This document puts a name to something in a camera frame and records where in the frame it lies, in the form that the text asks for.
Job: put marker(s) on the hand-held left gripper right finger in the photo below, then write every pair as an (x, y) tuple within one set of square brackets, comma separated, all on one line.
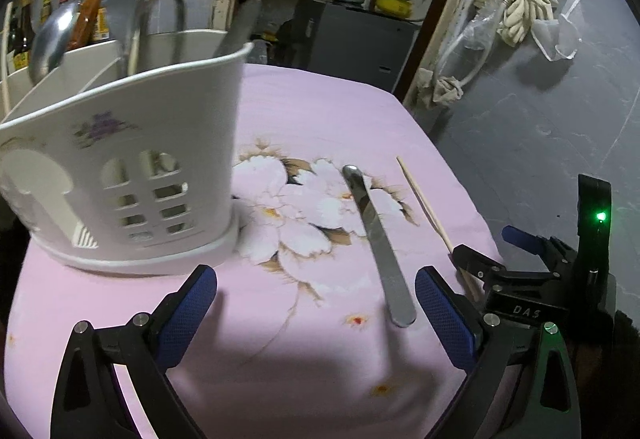
[(445, 314)]

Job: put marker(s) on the white plastic utensil holder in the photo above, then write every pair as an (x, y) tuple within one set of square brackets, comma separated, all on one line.
[(175, 109)]

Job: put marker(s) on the yellow label sauce bottle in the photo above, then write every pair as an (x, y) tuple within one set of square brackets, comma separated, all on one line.
[(46, 4)]

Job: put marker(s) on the clear plastic bag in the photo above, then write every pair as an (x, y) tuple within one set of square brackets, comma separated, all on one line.
[(560, 34)]

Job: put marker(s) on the metal spoon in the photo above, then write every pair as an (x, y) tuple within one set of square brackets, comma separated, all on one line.
[(55, 39)]

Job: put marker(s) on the cream braided cloth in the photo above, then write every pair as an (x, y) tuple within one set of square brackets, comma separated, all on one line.
[(520, 11)]

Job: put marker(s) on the metal table knife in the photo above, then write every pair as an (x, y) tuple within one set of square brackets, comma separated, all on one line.
[(380, 244)]

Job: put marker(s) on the pink floral tablecloth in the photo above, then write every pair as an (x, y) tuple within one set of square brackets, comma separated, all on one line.
[(325, 119)]

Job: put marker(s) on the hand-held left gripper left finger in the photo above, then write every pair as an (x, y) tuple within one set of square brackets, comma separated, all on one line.
[(185, 314)]

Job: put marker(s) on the dark soy sauce bottle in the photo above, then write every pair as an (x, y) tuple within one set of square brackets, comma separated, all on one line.
[(22, 41)]

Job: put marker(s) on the yellow basin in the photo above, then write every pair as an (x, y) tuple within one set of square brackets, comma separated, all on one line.
[(393, 5)]

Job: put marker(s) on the clear plastic bottle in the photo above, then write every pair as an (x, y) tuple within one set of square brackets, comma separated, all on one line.
[(467, 54)]

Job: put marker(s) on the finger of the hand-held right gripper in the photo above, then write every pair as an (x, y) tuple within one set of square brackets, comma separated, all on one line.
[(522, 239), (477, 261)]

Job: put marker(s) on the grey cabinet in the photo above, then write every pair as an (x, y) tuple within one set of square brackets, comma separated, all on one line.
[(360, 41)]

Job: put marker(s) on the beige knotted rag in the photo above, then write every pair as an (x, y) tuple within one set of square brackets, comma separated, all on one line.
[(445, 89)]

